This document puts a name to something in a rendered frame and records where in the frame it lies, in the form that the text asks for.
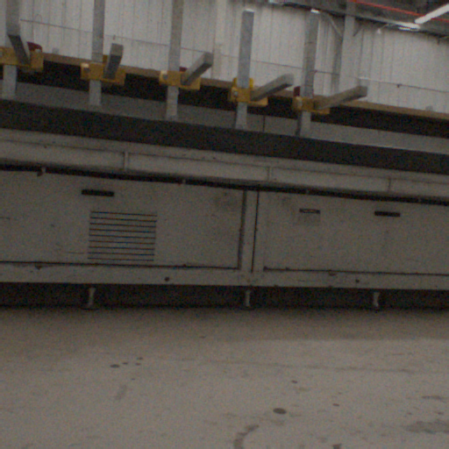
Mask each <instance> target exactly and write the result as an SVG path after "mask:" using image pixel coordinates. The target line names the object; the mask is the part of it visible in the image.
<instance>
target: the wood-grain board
mask: <svg viewBox="0 0 449 449"><path fill-rule="evenodd" d="M42 53H43V57H44V60H43V64H46V65H47V66H54V67H61V68H72V69H79V70H81V68H82V63H83V64H89V63H90V59H84V58H77V57H72V56H65V55H58V54H53V53H46V52H42ZM123 68H125V77H132V78H139V79H146V80H152V82H158V81H159V73H160V71H159V70H152V69H151V68H140V67H134V66H127V65H123ZM230 87H232V82H228V81H220V80H215V78H209V77H202V76H201V80H200V88H204V89H216V90H217V91H223V92H228V91H229V88H230ZM268 97H269V98H276V99H281V100H288V101H293V99H294V97H293V90H289V89H283V90H281V92H278V93H276V94H273V95H272V96H268ZM323 97H328V96H320V95H315V94H313V97H312V98H316V99H322V98H323ZM334 108H341V109H348V110H360V111H367V112H373V113H381V114H386V115H393V116H399V117H407V118H419V119H426V120H432V121H439V122H447V123H449V113H445V112H439V111H433V110H420V109H414V108H408V107H402V106H395V105H389V104H382V103H370V102H365V101H358V100H354V101H351V102H347V103H342V104H338V105H335V107H334Z"/></svg>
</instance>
